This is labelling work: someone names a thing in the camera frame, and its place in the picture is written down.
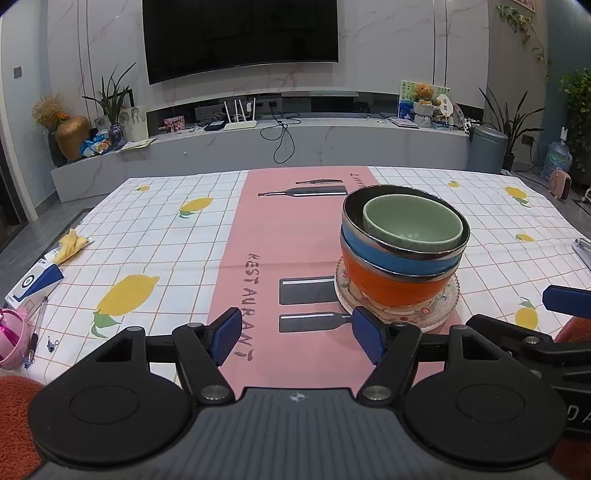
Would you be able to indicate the small binder clip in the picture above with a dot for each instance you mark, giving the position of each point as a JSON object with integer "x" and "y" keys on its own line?
{"x": 52, "y": 344}

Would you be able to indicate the white packet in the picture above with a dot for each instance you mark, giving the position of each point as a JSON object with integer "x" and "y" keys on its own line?
{"x": 51, "y": 254}

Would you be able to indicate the black television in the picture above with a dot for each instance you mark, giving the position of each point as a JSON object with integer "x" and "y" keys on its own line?
{"x": 240, "y": 37}

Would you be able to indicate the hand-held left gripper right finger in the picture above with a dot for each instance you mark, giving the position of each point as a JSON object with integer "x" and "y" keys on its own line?
{"x": 369, "y": 334}

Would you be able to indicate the black set-top box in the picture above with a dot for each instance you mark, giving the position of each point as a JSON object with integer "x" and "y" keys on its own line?
{"x": 214, "y": 126}

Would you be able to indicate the gold vase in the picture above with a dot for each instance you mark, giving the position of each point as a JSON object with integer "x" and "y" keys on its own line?
{"x": 73, "y": 138}

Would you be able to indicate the blue pen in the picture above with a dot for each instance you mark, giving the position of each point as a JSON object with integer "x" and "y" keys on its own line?
{"x": 33, "y": 344}

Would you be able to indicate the yellow cloth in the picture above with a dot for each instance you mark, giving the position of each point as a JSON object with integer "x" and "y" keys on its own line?
{"x": 71, "y": 244}

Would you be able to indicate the brown teddy bear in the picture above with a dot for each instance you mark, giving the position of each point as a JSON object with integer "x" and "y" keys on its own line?
{"x": 424, "y": 93}

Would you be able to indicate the orange steel bowl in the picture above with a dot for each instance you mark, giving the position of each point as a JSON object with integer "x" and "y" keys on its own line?
{"x": 392, "y": 288}

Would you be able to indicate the pink toy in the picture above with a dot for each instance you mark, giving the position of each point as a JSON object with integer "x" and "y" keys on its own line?
{"x": 11, "y": 339}

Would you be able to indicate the green ceramic bowl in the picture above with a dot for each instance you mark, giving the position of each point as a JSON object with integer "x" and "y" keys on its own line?
{"x": 411, "y": 221}

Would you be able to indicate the dried flower bunch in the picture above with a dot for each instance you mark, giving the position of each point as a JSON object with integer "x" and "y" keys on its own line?
{"x": 46, "y": 110}

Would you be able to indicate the paper sheets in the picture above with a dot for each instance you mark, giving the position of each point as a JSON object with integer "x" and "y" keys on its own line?
{"x": 136, "y": 144}

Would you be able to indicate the blue steel bowl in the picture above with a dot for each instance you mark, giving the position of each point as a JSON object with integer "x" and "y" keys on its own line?
{"x": 397, "y": 261}

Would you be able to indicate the bushy green plant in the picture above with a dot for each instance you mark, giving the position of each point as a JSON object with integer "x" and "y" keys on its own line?
{"x": 577, "y": 115}

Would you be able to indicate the silver metal bar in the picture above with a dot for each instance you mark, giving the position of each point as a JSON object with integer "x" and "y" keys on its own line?
{"x": 582, "y": 247}

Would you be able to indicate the grey trash can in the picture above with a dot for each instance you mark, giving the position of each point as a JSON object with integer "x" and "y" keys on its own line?
{"x": 487, "y": 150}

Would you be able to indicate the green potted plant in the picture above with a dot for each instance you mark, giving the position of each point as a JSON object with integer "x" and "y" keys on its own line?
{"x": 113, "y": 99}

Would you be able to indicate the pink photo card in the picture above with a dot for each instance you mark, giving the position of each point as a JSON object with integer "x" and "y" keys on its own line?
{"x": 174, "y": 124}

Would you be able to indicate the checked lemon print tablecloth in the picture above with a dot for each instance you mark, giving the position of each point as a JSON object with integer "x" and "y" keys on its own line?
{"x": 184, "y": 258}

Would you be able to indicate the hanging vine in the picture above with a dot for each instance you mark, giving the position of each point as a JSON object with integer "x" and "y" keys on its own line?
{"x": 524, "y": 27}

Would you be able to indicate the small dark glass vase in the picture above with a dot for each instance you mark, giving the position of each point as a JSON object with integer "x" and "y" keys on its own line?
{"x": 116, "y": 134}

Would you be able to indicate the framed wall picture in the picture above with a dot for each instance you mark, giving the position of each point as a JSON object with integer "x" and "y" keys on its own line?
{"x": 521, "y": 3}

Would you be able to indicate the blue white box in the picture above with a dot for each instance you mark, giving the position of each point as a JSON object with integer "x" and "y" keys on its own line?
{"x": 32, "y": 284}

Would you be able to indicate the tall long-leaf plant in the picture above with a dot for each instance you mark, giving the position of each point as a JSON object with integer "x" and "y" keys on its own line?
{"x": 510, "y": 124}

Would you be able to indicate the blue snack bag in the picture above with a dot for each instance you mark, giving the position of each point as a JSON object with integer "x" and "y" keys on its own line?
{"x": 96, "y": 145}

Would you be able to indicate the white mushroom print bag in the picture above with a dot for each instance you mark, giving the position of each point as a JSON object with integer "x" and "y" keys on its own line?
{"x": 135, "y": 122}

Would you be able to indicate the pink table runner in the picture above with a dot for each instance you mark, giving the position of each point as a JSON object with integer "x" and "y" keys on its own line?
{"x": 268, "y": 230}

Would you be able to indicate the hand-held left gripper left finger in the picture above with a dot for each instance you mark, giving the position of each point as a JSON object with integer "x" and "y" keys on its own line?
{"x": 226, "y": 332}

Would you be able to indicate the round white hand fan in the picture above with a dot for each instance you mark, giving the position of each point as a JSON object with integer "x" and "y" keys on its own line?
{"x": 445, "y": 106}

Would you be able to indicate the small pink heater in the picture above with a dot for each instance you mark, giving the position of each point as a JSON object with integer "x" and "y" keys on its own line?
{"x": 560, "y": 184}

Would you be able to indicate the clear glass plate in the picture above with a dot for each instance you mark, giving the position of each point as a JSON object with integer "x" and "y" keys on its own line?
{"x": 456, "y": 295}

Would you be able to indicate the white tablet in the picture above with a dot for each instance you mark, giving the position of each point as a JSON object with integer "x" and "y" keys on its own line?
{"x": 402, "y": 122}

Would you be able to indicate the white router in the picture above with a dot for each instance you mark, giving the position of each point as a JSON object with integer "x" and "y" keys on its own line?
{"x": 240, "y": 125}

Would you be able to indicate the marble television cabinet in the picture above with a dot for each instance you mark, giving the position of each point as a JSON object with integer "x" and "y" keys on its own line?
{"x": 231, "y": 152}

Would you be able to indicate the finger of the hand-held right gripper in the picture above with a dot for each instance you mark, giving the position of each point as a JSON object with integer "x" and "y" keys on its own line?
{"x": 568, "y": 300}
{"x": 508, "y": 334}

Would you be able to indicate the blue water bottle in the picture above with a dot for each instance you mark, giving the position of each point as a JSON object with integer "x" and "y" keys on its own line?
{"x": 556, "y": 161}

